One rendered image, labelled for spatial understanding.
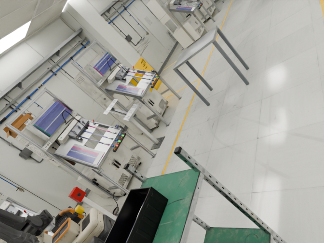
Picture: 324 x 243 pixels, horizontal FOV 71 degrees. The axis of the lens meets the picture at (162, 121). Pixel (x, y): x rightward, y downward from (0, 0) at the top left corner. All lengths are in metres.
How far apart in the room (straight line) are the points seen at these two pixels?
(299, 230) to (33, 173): 4.28
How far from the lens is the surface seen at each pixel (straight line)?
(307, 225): 1.84
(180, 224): 0.97
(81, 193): 3.18
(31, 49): 5.87
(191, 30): 7.03
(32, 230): 1.60
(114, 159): 3.67
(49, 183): 4.98
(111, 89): 4.17
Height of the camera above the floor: 1.56
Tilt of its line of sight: 20 degrees down
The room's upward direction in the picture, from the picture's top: 47 degrees counter-clockwise
